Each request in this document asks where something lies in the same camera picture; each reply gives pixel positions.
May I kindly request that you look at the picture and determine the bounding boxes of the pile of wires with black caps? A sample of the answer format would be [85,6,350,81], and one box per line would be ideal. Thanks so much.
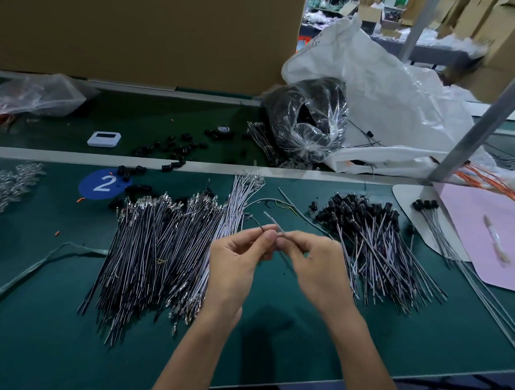
[312,190,450,318]

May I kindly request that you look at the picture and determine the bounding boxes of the bundle of orange wires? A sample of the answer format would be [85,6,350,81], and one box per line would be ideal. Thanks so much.
[454,161,515,221]

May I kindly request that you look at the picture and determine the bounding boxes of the blue round number sticker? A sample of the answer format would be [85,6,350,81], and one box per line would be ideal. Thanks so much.
[77,168,131,202]

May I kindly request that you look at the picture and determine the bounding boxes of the brown cardboard panel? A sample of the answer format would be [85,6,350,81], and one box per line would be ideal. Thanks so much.
[0,0,312,106]

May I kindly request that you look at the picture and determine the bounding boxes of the black plastic caps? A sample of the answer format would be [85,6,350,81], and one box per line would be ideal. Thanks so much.
[104,124,263,212]

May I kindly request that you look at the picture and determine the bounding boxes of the stack of cardboard boxes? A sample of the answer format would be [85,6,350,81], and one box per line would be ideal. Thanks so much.
[445,0,515,103]

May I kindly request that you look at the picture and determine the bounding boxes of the pink paper sheet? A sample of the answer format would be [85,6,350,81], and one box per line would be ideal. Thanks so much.
[436,180,515,299]

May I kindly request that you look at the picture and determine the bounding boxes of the person's left forearm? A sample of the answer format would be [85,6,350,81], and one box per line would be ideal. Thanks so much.
[141,307,247,390]

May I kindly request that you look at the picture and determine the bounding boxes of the person's left hand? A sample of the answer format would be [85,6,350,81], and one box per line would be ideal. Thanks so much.
[200,224,286,326]

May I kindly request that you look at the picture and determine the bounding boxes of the small bundle of capped wires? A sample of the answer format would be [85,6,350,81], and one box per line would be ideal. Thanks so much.
[411,196,515,369]

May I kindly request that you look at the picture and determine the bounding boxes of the person's right forearm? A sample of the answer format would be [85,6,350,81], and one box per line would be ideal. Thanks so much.
[322,301,400,390]

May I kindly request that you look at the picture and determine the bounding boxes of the small white timer device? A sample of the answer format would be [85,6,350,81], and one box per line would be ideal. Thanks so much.
[87,130,123,149]

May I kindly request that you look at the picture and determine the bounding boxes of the clear plastic strip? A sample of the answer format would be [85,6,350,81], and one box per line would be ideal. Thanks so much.
[0,240,111,306]

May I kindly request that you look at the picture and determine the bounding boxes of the crumpled clear plastic bag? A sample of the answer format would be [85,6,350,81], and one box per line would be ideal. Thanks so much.
[0,72,100,119]

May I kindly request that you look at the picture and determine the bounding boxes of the pile of grey wires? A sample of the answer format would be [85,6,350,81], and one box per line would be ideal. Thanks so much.
[72,173,272,350]

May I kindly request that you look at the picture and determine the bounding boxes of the large white plastic sack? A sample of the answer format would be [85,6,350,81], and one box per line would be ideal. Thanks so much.
[279,11,515,186]

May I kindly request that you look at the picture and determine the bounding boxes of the grey metal frame post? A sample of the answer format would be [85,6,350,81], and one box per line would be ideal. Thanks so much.
[424,73,515,185]
[396,0,452,64]

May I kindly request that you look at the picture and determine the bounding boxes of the person's right hand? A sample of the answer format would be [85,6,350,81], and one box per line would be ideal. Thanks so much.
[276,228,357,321]

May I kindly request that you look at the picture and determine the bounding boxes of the clear bag with black contents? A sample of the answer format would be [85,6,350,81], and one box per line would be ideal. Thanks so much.
[262,76,350,166]

